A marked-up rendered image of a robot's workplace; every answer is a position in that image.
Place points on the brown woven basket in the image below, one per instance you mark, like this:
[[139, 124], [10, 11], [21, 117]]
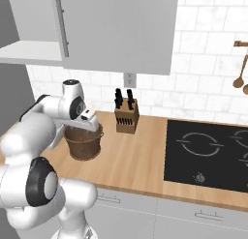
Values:
[[84, 146]]

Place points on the wooden knife block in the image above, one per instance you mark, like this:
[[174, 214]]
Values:
[[127, 120]]

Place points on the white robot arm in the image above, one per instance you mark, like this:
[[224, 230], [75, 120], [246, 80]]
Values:
[[29, 146]]

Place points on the wooden wall rail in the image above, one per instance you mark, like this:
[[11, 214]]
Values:
[[241, 43]]

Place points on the grey tall cabinet panel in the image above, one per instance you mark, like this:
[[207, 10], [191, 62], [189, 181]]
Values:
[[14, 91]]

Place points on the grey wall cabinet door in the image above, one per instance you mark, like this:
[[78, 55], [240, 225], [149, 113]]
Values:
[[119, 30]]

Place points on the grey base cabinet door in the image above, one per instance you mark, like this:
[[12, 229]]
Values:
[[122, 225], [200, 231]]

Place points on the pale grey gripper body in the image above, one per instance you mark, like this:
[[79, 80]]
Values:
[[84, 124]]

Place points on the grey wall cabinet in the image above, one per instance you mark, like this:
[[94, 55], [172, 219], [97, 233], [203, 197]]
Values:
[[32, 20]]

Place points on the wooden hanging spoon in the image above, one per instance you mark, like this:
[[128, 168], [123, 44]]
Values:
[[246, 88], [239, 80]]

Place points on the black hob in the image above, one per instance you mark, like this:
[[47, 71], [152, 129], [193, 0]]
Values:
[[206, 155]]

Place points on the white wall socket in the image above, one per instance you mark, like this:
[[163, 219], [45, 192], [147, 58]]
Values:
[[130, 80]]

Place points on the grey drawer front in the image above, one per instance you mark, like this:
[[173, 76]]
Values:
[[129, 201], [206, 214]]

